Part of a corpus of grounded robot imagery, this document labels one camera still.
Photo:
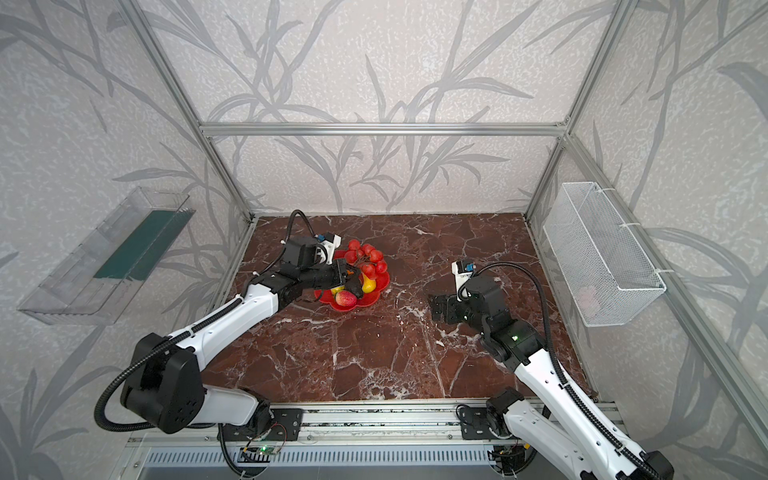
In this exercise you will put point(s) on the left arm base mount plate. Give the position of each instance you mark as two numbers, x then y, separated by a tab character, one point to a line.
282	424

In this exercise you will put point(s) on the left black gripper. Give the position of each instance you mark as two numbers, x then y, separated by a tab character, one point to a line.
346	279

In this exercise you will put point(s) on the white wire mesh basket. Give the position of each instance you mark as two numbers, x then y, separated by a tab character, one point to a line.
609	275

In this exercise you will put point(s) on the small green circuit board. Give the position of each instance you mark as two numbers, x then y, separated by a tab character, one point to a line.
259	454

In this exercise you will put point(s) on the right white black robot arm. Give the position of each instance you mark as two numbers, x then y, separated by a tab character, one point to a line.
576	437

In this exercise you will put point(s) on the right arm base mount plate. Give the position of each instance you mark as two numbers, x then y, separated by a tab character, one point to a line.
475	424

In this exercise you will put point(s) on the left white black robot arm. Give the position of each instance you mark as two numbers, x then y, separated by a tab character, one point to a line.
163	388

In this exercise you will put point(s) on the yellow orange fake squash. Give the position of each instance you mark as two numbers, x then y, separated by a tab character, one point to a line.
368	285

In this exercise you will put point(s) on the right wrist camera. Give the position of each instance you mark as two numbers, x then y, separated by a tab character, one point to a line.
462	271

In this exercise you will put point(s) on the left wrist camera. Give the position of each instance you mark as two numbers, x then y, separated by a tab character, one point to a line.
326	247

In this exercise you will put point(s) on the aluminium front rail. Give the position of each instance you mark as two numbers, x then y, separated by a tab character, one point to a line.
406	422

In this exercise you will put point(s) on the red flower-shaped fruit bowl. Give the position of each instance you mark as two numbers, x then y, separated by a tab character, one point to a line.
352	284

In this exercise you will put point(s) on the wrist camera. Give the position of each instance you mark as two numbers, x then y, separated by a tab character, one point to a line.
462	271
326	247

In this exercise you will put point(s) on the red fake grape bunch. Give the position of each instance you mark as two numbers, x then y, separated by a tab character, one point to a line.
368	259

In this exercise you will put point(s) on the clear plastic wall bin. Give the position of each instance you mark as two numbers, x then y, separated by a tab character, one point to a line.
96	282

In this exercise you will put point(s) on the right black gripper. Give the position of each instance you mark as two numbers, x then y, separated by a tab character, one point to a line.
442	308

